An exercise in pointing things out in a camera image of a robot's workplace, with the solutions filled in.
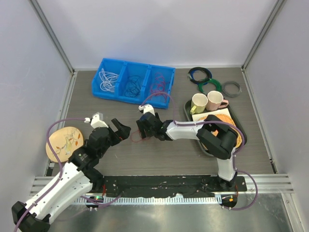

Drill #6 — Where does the red thin wire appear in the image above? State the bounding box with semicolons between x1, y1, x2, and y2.
150;72;171;102
150;72;171;103
130;129;144;143

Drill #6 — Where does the blue thin wire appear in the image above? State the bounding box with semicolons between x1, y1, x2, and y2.
124;76;141;97
124;77;141;98

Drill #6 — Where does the white thin wire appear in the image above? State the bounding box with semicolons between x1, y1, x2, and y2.
98;68;120;93
98;72;120;93

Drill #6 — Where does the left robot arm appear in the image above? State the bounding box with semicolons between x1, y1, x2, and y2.
12;113;131;232

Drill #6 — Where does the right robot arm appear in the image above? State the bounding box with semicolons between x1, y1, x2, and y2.
136;113;238;191

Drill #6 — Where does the beige painted plate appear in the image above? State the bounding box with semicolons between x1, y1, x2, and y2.
49;127;84;163

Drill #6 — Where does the blue three-compartment bin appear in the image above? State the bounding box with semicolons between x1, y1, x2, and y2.
91;58;175;109

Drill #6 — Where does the yellow mug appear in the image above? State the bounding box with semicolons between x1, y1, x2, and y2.
190;93;208;115

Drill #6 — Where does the pink mug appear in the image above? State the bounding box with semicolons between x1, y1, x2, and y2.
206;90;229;111

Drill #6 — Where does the orange woven basket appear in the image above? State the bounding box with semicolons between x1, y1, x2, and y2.
198;114;242;151

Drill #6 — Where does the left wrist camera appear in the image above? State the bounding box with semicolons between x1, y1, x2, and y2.
84;112;109;129

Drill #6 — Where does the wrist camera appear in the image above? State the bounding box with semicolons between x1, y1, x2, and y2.
138;104;155;115
84;112;109;129

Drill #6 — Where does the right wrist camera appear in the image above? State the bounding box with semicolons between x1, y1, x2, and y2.
138;104;155;115

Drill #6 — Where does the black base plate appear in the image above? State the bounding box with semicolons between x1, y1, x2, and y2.
88;175;247;198

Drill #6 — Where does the black cable coil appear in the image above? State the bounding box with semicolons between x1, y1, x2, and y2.
187;67;212;84

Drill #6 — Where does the green cable coil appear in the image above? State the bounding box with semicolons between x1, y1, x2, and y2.
197;79;222;95

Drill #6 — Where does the slotted cable duct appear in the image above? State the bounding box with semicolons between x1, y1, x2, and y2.
72;194;222;205

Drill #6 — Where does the grey cable coil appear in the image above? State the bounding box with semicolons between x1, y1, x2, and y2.
222;81;242;98

